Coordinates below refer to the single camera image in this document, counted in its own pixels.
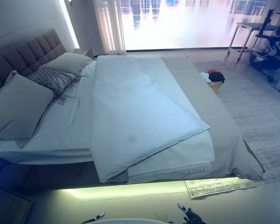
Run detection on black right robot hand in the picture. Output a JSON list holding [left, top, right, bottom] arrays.
[[177, 202, 204, 224]]

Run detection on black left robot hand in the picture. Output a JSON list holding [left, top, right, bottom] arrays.
[[83, 211, 106, 224]]

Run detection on white duvet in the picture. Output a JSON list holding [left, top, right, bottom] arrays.
[[90, 55, 212, 184]]

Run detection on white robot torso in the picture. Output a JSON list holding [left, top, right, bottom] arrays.
[[102, 217, 172, 224]]

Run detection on white fringed blanket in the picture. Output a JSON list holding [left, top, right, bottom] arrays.
[[127, 133, 213, 184]]

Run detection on wooden nightstand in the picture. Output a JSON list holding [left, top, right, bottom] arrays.
[[0, 186, 34, 224], [72, 48, 94, 59]]

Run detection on white mattress sheet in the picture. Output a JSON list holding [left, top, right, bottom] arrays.
[[0, 62, 96, 165]]

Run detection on grey striped rug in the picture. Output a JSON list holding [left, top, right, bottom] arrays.
[[184, 60, 280, 199]]

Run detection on woven laundry basket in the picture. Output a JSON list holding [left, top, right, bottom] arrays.
[[206, 80, 224, 94]]

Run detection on large beige pillow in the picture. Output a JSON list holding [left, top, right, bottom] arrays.
[[43, 52, 93, 75], [0, 70, 56, 140]]

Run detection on grey fringed cushion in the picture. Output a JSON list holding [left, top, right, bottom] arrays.
[[27, 67, 84, 108]]

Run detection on brown tufted headboard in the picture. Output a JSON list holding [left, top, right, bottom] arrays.
[[0, 28, 68, 101]]

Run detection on black wheeled equipment stand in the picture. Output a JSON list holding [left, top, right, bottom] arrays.
[[249, 0, 280, 83]]

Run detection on sheer pale curtain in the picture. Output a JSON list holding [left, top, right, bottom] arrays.
[[93, 0, 127, 56]]

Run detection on brown upholstered bed frame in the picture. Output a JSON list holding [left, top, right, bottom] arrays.
[[0, 135, 129, 190]]

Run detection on metal frame table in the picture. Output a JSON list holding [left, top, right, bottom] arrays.
[[227, 22, 266, 59]]

